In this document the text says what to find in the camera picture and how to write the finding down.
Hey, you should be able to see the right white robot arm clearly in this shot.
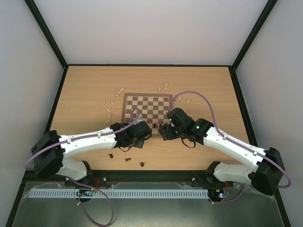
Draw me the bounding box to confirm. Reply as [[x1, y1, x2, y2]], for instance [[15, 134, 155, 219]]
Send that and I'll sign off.
[[159, 108, 285, 195]]

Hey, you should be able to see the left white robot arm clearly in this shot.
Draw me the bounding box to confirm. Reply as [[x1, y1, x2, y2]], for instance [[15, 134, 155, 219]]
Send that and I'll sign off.
[[31, 120, 152, 181]]

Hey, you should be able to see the left base circuit board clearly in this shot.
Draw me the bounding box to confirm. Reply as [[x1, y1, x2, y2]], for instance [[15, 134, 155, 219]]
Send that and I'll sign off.
[[75, 189, 97, 197]]

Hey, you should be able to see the base circuit board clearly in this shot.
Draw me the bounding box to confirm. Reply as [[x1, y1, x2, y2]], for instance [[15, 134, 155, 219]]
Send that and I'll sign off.
[[208, 187, 231, 199], [75, 189, 97, 197]]

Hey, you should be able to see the right base circuit board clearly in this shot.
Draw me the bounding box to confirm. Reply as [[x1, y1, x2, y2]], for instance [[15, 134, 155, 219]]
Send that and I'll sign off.
[[208, 187, 231, 199]]

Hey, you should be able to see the wooden chessboard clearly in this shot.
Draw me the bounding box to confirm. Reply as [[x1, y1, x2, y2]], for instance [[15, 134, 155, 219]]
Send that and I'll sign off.
[[121, 93, 172, 138]]

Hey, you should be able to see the black aluminium frame rail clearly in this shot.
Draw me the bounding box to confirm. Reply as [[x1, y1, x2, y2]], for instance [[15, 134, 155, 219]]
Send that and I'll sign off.
[[23, 169, 237, 184]]

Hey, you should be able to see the white slotted cable duct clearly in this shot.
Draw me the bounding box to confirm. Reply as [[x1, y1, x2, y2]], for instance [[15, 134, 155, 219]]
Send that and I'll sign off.
[[28, 189, 209, 199]]

